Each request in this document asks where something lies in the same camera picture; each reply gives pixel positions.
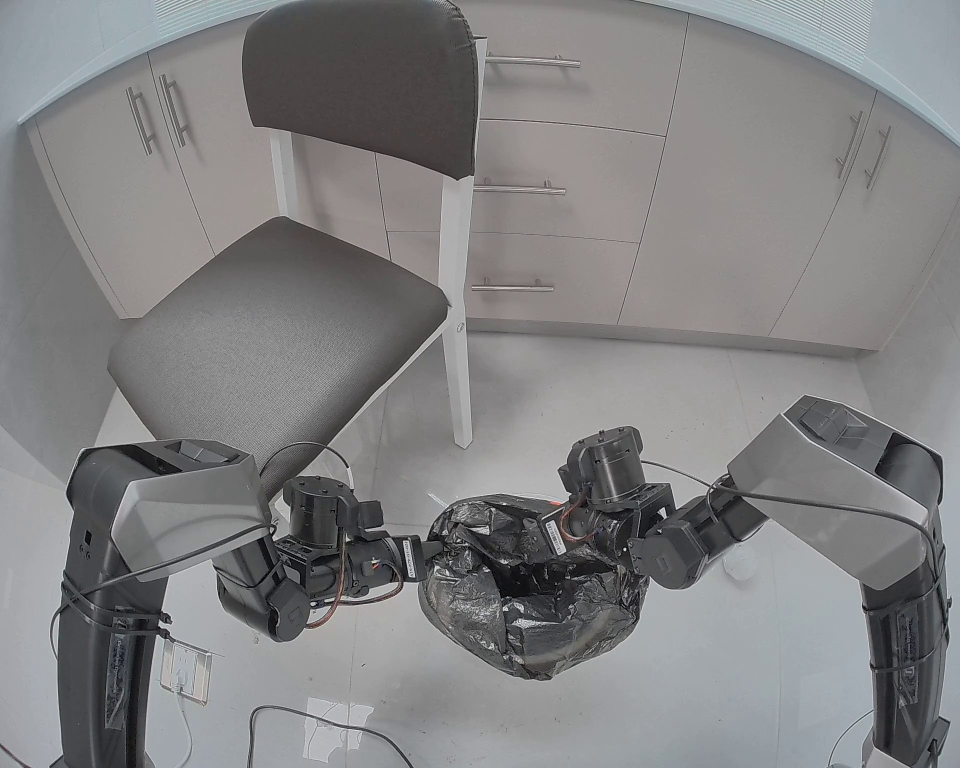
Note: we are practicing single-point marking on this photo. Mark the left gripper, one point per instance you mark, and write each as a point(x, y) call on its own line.
point(382, 562)

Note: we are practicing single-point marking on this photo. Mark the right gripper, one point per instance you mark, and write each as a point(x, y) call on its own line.
point(585, 536)

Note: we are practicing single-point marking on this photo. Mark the black plastic bag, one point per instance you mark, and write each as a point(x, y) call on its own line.
point(465, 600)

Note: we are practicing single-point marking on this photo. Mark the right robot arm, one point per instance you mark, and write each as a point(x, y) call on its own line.
point(825, 465)

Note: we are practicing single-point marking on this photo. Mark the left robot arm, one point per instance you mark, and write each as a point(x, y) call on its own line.
point(187, 495)

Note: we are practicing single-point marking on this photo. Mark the crumpled white paper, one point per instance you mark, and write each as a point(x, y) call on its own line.
point(741, 568)

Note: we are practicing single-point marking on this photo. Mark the beige cabinet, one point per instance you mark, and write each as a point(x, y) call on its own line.
point(750, 187)

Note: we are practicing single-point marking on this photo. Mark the grey padded white-framed chair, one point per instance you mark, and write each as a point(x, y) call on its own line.
point(360, 75)

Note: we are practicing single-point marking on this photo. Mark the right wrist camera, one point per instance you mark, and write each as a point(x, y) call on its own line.
point(574, 472)

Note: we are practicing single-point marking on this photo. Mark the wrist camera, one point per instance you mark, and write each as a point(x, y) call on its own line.
point(371, 519)
point(574, 472)

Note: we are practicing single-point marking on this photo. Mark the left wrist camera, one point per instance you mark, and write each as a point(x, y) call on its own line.
point(371, 519)

